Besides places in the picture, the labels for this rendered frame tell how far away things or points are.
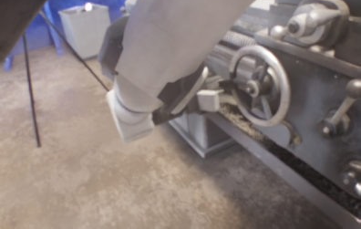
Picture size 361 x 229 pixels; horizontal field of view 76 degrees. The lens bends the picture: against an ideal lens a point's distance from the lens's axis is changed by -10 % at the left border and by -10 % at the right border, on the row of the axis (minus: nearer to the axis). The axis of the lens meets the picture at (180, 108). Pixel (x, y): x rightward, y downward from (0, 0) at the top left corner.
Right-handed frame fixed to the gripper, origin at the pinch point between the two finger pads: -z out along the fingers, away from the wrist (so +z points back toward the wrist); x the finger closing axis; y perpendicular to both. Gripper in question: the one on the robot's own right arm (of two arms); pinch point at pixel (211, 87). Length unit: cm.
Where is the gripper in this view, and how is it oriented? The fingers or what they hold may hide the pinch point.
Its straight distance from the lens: 66.5
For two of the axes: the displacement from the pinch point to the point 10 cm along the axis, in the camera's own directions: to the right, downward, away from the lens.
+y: -4.6, -2.9, 8.4
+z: -8.7, 3.2, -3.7
